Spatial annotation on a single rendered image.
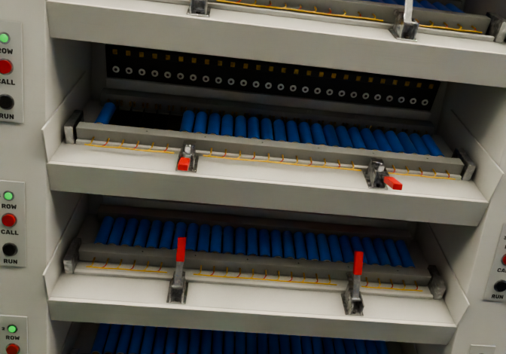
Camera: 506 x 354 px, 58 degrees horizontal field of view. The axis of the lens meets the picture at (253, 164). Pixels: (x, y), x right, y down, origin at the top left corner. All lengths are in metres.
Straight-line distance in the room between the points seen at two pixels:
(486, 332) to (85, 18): 0.72
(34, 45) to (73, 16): 0.06
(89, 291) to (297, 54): 0.45
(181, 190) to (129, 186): 0.07
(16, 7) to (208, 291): 0.46
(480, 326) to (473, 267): 0.10
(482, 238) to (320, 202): 0.24
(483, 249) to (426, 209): 0.11
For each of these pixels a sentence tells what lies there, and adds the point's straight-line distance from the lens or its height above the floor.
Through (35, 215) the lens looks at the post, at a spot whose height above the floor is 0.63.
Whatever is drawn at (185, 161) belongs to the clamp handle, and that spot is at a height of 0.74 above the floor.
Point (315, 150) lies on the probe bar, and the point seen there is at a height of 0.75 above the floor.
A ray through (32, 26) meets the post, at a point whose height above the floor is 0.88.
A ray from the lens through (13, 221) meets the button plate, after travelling 0.69.
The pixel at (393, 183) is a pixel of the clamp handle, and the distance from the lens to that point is 0.60.
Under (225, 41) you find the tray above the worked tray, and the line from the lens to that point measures 0.60.
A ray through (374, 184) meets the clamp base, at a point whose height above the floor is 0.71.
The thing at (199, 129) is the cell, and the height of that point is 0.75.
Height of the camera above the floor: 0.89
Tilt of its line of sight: 15 degrees down
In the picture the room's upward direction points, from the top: 7 degrees clockwise
